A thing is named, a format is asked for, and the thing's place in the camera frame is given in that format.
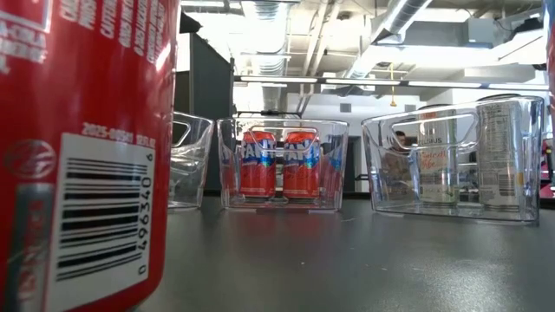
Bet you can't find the ribbed flexible air duct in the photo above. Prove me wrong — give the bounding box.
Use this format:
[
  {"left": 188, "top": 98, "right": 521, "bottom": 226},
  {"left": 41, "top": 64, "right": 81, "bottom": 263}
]
[{"left": 240, "top": 0, "right": 291, "bottom": 113}]

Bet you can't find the person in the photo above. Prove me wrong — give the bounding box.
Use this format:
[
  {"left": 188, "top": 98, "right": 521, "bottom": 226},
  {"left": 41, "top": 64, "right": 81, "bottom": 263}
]
[{"left": 392, "top": 129, "right": 411, "bottom": 152}]

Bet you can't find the yellow hanging cord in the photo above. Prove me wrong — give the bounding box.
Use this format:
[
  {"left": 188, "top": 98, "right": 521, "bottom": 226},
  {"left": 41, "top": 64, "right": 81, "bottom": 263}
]
[{"left": 388, "top": 62, "right": 398, "bottom": 108}]

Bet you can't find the orange Fanta can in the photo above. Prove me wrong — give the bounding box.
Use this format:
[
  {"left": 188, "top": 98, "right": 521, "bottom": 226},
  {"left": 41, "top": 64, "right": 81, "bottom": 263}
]
[
  {"left": 239, "top": 130, "right": 278, "bottom": 199},
  {"left": 282, "top": 130, "right": 321, "bottom": 200}
]

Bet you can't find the black horizontal bar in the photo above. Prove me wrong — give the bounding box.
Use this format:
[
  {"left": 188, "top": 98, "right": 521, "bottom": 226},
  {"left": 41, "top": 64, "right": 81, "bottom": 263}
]
[{"left": 236, "top": 110, "right": 304, "bottom": 120}]

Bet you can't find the clear plastic storage bin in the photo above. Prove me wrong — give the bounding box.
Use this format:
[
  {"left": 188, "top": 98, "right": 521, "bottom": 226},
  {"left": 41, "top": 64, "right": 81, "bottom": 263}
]
[
  {"left": 216, "top": 116, "right": 350, "bottom": 212},
  {"left": 361, "top": 95, "right": 545, "bottom": 225},
  {"left": 167, "top": 111, "right": 215, "bottom": 210}
]

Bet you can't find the white Celsius can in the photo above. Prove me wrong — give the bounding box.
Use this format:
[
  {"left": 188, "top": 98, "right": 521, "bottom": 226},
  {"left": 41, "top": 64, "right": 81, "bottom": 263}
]
[
  {"left": 475, "top": 94, "right": 525, "bottom": 210},
  {"left": 417, "top": 105, "right": 460, "bottom": 205}
]

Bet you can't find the red Coca-Cola can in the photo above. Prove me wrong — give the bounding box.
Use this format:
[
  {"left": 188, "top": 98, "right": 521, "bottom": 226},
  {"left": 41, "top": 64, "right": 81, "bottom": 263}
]
[{"left": 0, "top": 0, "right": 180, "bottom": 312}]

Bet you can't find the long ceiling light fixture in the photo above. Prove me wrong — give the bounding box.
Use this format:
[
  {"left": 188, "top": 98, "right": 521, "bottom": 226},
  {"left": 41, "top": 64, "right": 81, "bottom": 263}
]
[{"left": 233, "top": 75, "right": 550, "bottom": 91}]

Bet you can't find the black partition panel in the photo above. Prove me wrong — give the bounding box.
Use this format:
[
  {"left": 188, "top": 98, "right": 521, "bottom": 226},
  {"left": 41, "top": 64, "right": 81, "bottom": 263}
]
[{"left": 173, "top": 32, "right": 235, "bottom": 192}]

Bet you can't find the red and black equipment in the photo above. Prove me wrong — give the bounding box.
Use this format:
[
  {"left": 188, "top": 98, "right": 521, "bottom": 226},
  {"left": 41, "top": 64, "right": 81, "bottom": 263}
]
[{"left": 537, "top": 138, "right": 555, "bottom": 199}]

